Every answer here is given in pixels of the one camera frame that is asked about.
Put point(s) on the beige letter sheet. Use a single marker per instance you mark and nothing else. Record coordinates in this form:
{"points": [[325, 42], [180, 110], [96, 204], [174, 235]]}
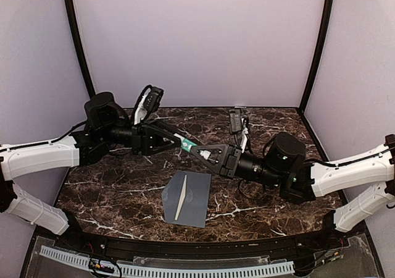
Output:
{"points": [[181, 198]]}

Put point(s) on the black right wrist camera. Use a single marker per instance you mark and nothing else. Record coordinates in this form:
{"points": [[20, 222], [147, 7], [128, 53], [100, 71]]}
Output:
{"points": [[235, 121]]}

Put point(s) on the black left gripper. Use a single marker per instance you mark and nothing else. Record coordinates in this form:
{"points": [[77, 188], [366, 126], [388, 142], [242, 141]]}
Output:
{"points": [[144, 138]]}

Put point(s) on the green white glue stick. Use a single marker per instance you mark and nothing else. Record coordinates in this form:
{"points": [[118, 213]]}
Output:
{"points": [[187, 145]]}

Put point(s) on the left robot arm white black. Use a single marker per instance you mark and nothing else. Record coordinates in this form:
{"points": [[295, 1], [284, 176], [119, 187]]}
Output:
{"points": [[87, 143]]}

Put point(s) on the black left frame post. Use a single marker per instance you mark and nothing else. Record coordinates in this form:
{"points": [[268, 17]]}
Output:
{"points": [[78, 46]]}

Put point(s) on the grey paper envelope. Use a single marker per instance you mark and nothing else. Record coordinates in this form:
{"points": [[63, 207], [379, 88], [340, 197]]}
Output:
{"points": [[195, 206]]}

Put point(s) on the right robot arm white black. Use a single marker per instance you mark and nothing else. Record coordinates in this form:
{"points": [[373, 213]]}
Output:
{"points": [[284, 165]]}

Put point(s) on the black right frame post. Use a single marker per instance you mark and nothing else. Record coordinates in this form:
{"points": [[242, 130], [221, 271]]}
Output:
{"points": [[317, 55]]}

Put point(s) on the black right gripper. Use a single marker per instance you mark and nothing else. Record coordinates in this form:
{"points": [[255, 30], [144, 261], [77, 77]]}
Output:
{"points": [[231, 160]]}

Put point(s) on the black frame post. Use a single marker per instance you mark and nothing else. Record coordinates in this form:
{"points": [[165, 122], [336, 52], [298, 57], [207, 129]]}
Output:
{"points": [[78, 46], [317, 55]]}

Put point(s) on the white slotted cable duct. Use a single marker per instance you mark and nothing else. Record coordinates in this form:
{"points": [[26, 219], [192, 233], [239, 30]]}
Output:
{"points": [[126, 269]]}

